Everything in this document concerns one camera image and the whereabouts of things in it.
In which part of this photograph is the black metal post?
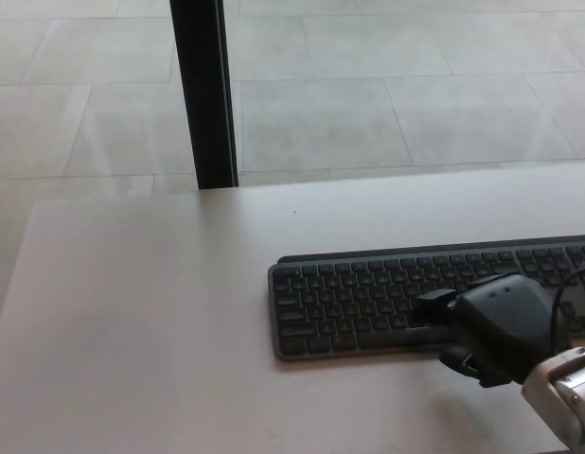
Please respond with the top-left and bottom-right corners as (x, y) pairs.
(168, 0), (240, 191)

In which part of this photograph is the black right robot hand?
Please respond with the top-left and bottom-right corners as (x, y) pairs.
(409, 272), (571, 389)

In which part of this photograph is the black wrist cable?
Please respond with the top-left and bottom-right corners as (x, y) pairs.
(548, 265), (585, 352)

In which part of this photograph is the black wireless keyboard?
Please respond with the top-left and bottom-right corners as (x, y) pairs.
(267, 234), (585, 363)

